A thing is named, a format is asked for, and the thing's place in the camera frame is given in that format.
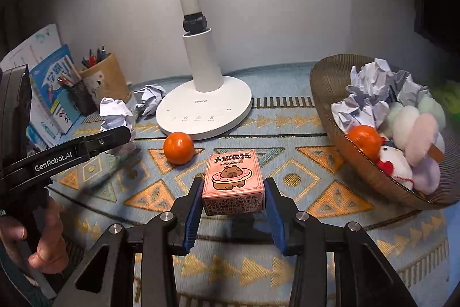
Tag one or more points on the white workbook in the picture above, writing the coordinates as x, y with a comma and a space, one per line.
32, 48

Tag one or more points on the orange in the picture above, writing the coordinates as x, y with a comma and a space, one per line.
178, 148
363, 139

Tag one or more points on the beige pen holder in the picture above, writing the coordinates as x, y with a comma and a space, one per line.
106, 80

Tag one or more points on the bunch of pencils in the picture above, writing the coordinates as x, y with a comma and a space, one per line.
72, 75

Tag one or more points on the bunch of coloured pens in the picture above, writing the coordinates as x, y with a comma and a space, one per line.
95, 57

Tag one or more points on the blue workbook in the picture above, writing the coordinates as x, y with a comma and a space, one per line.
54, 87

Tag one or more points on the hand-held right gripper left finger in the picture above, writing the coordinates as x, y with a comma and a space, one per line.
190, 217

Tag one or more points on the red and white plush toy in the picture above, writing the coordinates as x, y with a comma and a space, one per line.
393, 163

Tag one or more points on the amber ribbed glass bowl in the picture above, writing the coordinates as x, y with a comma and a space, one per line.
323, 84

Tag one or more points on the person's left hand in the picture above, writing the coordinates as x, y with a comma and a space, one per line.
54, 242

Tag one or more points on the green yellow cloth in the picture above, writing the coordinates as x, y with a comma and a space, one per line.
447, 94

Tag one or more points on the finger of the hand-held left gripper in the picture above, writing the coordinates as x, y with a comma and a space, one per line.
109, 139

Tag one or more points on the pink white green dango plush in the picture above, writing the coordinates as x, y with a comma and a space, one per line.
422, 138
427, 177

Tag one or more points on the blue patterned mat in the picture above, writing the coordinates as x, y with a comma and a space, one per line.
359, 220

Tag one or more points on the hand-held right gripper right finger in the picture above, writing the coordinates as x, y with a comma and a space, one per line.
275, 220

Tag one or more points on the pink card box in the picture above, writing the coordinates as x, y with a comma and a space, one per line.
231, 174

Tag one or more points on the white desk lamp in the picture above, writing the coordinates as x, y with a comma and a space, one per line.
201, 102

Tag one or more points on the black mesh pen holder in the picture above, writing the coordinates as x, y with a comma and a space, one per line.
82, 98

